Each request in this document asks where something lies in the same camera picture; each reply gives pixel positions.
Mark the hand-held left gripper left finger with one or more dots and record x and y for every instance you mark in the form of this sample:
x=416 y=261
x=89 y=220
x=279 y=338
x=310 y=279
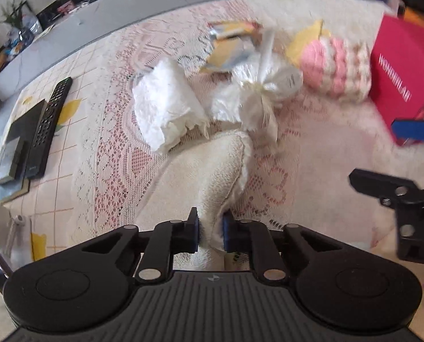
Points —
x=196 y=233

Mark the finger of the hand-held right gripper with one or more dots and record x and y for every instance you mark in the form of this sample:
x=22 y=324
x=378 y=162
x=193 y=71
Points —
x=415 y=129
x=376 y=181

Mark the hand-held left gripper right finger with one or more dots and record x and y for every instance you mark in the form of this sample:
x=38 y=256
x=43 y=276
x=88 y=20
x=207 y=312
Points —
x=227 y=234

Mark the red cardboard box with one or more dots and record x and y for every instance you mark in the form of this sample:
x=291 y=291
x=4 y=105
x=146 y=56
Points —
x=404 y=78

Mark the cream fuzzy towel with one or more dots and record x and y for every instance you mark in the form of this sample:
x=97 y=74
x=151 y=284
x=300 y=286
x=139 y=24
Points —
x=197 y=178

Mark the pink white crochet toy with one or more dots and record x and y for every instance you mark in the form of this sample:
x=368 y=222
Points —
x=337 y=69

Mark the white tissue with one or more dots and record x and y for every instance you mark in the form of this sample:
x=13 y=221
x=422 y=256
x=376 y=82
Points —
x=165 y=107

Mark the clear plastic bag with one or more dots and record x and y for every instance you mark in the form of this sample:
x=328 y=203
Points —
x=256 y=103

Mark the yellow silver snack packet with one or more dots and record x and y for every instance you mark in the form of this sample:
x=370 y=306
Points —
x=233 y=29
x=226 y=52

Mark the white lace tablecloth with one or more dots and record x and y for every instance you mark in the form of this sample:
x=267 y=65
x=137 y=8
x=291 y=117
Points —
x=126 y=171

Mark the checked lemon print tablecloth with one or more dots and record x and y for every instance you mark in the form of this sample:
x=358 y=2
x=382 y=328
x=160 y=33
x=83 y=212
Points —
x=73 y=203

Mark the white plastic object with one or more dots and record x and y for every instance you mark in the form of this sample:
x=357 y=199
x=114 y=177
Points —
x=17 y=222

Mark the black remote control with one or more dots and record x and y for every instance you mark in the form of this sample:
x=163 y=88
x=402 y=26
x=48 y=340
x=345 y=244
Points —
x=49 y=124

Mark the thin dark book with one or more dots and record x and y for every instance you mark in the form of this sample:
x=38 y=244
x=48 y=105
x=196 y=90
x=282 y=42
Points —
x=17 y=192

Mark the small black box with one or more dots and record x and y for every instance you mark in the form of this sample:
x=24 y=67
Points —
x=16 y=155

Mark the black set-top box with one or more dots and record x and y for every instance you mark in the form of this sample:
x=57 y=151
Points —
x=19 y=128

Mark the white marble tv cabinet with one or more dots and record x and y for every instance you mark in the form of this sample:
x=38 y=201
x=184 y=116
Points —
x=90 y=25

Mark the pink tissue box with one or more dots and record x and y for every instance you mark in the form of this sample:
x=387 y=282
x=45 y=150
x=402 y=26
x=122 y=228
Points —
x=67 y=7

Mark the green plant in blue vase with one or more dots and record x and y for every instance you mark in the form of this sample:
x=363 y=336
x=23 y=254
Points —
x=12 y=10

